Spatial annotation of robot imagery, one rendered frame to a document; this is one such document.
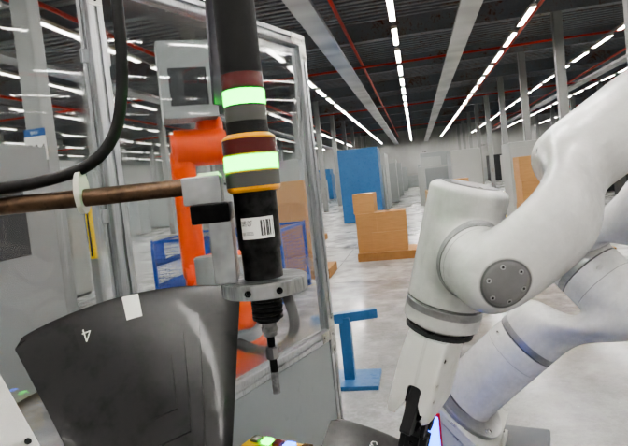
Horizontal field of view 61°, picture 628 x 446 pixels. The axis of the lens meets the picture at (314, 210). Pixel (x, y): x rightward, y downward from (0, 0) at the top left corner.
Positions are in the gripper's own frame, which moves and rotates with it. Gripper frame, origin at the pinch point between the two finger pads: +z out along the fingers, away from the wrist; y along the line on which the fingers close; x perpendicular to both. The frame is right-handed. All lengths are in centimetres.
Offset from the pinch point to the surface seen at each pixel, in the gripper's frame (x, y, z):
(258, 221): -9.7, 24.1, -27.8
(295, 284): -5.9, 23.3, -23.5
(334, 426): -10.5, -0.2, 2.8
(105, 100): -85, -20, -31
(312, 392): -58, -90, 57
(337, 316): -142, -282, 114
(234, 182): -11.9, 24.9, -30.4
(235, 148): -12.2, 24.9, -33.1
